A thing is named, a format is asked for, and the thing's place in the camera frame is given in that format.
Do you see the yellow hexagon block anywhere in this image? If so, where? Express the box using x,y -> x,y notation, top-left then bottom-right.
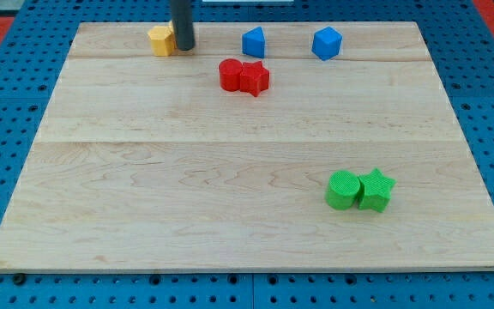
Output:
148,26 -> 176,57

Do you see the red star block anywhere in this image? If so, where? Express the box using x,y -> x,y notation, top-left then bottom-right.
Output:
239,61 -> 270,97

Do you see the red cylinder block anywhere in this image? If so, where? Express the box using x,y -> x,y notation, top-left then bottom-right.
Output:
218,58 -> 243,92

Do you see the green cylinder block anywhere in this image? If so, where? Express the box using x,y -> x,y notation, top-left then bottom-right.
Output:
324,170 -> 361,210

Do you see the light wooden board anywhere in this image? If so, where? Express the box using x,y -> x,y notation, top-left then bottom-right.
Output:
0,21 -> 494,274

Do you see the blue triangular block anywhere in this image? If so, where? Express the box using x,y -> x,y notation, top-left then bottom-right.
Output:
242,27 -> 266,58

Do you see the green star block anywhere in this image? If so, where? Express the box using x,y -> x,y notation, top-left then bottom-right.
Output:
358,168 -> 396,213

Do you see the blue cube block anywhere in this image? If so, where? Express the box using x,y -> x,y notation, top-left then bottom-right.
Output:
311,27 -> 343,61

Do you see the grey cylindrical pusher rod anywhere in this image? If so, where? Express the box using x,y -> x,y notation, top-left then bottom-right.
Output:
169,0 -> 196,52

